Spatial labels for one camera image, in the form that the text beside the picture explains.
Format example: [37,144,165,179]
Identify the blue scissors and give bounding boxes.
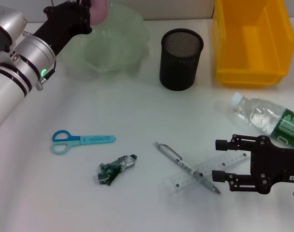
[51,130,117,156]

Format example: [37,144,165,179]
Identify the green translucent fruit bowl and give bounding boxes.
[57,2,151,74]

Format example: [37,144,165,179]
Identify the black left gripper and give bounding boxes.
[33,0,93,58]

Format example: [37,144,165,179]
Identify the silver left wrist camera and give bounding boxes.
[0,6,28,55]

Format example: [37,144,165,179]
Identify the left arm connector cable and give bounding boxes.
[35,61,57,91]

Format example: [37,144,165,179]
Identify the clear water bottle green label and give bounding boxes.
[228,92,294,149]

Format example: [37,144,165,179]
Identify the transparent plastic ruler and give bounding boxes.
[163,151,251,193]

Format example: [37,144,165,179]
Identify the yellow plastic bin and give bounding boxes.
[211,0,294,88]

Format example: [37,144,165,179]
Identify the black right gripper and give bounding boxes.
[211,133,294,195]

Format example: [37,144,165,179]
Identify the green silver plastic wrapper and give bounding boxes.
[96,154,138,187]

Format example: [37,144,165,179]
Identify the silver ballpoint pen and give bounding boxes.
[153,141,221,195]

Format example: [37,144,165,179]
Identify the black mesh pen holder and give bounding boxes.
[159,28,205,92]

